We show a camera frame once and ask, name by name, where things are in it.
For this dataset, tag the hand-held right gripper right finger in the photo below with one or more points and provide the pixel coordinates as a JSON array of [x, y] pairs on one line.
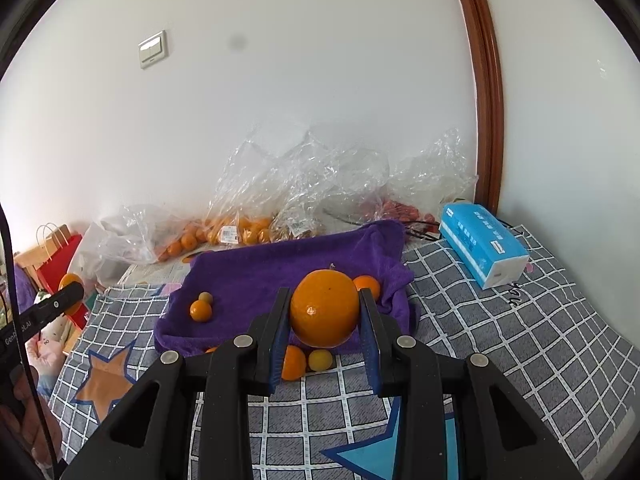
[[372, 355]]

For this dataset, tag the pink quilted cloth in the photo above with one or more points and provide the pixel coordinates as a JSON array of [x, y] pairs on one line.
[[42, 360]]

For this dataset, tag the wooden headboard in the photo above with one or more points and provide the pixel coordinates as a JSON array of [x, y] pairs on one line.
[[27, 260]]

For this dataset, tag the clear bag of red fruits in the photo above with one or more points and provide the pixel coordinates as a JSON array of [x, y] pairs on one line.
[[430, 180]]

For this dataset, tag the small mandarin orange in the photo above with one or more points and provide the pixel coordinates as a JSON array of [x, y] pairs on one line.
[[369, 285], [200, 311], [70, 280]]

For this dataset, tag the purple towel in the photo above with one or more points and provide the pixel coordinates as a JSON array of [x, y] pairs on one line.
[[280, 270]]

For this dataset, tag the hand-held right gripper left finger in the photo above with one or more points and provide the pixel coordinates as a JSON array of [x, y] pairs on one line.
[[277, 355]]

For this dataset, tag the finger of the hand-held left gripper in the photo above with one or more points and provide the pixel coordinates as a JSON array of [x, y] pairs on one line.
[[55, 302]]

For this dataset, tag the white fruit-print mat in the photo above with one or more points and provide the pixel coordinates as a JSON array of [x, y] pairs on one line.
[[155, 272]]

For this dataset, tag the white floral cloth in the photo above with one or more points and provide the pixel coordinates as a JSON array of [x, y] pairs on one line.
[[52, 332]]

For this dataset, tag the blue tissue pack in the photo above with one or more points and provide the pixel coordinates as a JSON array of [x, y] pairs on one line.
[[482, 245]]

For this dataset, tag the labelled clear bag of kumquats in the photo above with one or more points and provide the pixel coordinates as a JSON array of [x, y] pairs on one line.
[[245, 195]]

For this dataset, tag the brown wooden door frame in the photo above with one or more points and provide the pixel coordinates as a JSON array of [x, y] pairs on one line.
[[482, 85]]

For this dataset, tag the white plastic shopping bag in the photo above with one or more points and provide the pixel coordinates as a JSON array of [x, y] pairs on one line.
[[90, 255]]

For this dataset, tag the large orange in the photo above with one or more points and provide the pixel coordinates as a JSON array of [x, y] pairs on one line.
[[325, 310]]

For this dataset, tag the white wall light switch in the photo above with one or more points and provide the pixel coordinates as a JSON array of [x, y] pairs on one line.
[[152, 49]]

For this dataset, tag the red paper shopping bag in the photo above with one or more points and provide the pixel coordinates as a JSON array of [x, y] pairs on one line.
[[55, 260]]

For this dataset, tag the clear bag of mandarin oranges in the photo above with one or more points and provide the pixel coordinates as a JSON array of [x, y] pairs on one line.
[[140, 232]]

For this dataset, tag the clear bag of longans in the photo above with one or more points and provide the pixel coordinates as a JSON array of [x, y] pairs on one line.
[[310, 200]]

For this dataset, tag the small brown round fruit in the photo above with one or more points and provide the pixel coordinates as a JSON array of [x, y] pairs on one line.
[[205, 297]]

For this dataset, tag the grey checked star blanket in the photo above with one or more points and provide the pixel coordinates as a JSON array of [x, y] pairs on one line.
[[500, 360]]

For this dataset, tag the person's left hand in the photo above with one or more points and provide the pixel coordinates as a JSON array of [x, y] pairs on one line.
[[20, 390]]

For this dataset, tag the small yellow-green fruit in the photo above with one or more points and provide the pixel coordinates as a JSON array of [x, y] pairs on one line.
[[320, 360]]

